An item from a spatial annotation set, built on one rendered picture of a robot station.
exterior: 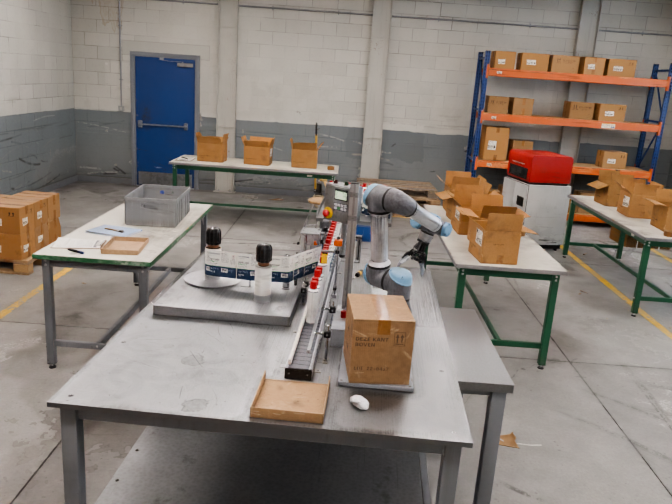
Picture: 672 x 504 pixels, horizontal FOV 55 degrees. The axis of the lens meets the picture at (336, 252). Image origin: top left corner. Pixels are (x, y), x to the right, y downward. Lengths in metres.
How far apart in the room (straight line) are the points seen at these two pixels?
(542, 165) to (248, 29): 5.13
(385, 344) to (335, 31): 8.63
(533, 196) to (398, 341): 6.15
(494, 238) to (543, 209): 3.94
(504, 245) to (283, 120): 6.67
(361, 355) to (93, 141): 9.50
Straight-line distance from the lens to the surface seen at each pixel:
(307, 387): 2.58
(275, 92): 10.86
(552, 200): 8.68
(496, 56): 10.26
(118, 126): 11.48
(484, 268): 4.73
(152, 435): 3.49
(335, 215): 3.33
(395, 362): 2.59
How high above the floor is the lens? 2.01
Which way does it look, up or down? 15 degrees down
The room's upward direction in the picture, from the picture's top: 4 degrees clockwise
